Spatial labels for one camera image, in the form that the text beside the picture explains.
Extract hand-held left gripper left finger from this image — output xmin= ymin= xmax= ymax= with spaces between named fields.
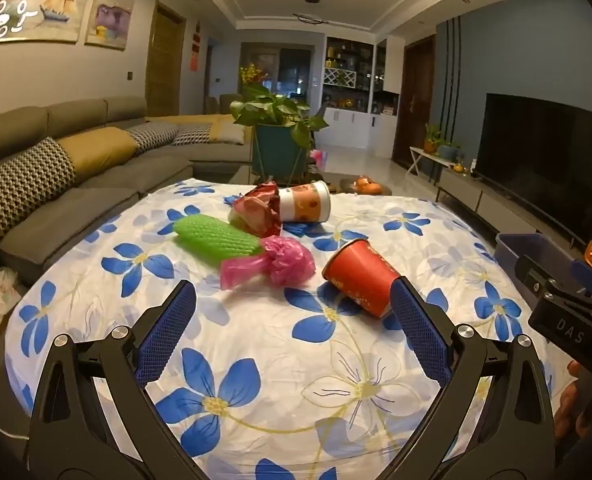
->
xmin=26 ymin=280 xmax=199 ymax=480

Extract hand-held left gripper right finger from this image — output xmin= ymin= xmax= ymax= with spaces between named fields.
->
xmin=376 ymin=276 xmax=563 ymax=480

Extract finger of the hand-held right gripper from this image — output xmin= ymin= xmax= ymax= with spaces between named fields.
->
xmin=570 ymin=259 xmax=592 ymax=298
xmin=515 ymin=255 xmax=592 ymax=311

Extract dark blue plastic bin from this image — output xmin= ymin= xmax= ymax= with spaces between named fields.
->
xmin=495 ymin=232 xmax=577 ymax=288

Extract red paper cup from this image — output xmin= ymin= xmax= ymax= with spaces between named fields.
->
xmin=322 ymin=238 xmax=403 ymax=319

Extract person's right hand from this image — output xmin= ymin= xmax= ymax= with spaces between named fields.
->
xmin=553 ymin=359 xmax=592 ymax=438

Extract blue floral tablecloth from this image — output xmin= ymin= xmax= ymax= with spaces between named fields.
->
xmin=3 ymin=177 xmax=559 ymax=480

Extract grey television cabinet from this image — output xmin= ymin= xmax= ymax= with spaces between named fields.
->
xmin=435 ymin=164 xmax=544 ymax=235

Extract green foam net sleeve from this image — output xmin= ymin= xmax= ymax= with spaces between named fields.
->
xmin=173 ymin=213 xmax=263 ymax=263

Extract black flat television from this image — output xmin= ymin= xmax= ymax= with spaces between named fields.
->
xmin=475 ymin=92 xmax=592 ymax=253

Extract pink plastic bag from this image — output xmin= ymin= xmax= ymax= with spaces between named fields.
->
xmin=219 ymin=235 xmax=317 ymax=291

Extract red snack wrapper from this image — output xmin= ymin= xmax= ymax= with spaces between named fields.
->
xmin=227 ymin=181 xmax=283 ymax=238

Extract grey sectional sofa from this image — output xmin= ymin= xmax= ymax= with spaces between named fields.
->
xmin=0 ymin=96 xmax=255 ymax=275

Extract white folding stand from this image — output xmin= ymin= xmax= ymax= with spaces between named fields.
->
xmin=407 ymin=146 xmax=458 ymax=182

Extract dark coffee table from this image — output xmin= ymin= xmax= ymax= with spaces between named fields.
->
xmin=321 ymin=172 xmax=393 ymax=196

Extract white orange paper cup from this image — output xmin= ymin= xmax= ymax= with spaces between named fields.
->
xmin=278 ymin=181 xmax=332 ymax=223

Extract yellow cushion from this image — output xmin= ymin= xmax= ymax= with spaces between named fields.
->
xmin=58 ymin=127 xmax=140 ymax=184

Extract small houndstooth cushion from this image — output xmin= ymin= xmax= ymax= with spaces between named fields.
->
xmin=172 ymin=122 xmax=215 ymax=147
xmin=125 ymin=122 xmax=180 ymax=156

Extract large houndstooth cushion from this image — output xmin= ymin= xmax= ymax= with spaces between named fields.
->
xmin=0 ymin=137 xmax=77 ymax=252

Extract dark wooden door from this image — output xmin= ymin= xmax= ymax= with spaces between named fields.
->
xmin=392 ymin=34 xmax=436 ymax=162

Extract potted plant in teal pot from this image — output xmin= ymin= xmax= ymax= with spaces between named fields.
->
xmin=229 ymin=82 xmax=330 ymax=187

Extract white display cabinet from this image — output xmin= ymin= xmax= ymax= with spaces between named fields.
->
xmin=320 ymin=36 xmax=402 ymax=149

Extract light wooden door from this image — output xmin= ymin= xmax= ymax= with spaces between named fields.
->
xmin=145 ymin=1 xmax=187 ymax=117

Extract yellow flower bouquet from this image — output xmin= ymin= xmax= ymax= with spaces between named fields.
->
xmin=239 ymin=62 xmax=269 ymax=87

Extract red wall decorations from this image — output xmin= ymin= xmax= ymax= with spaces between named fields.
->
xmin=191 ymin=19 xmax=203 ymax=72

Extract purple abstract wall painting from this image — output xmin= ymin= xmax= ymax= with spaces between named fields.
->
xmin=84 ymin=0 xmax=140 ymax=51

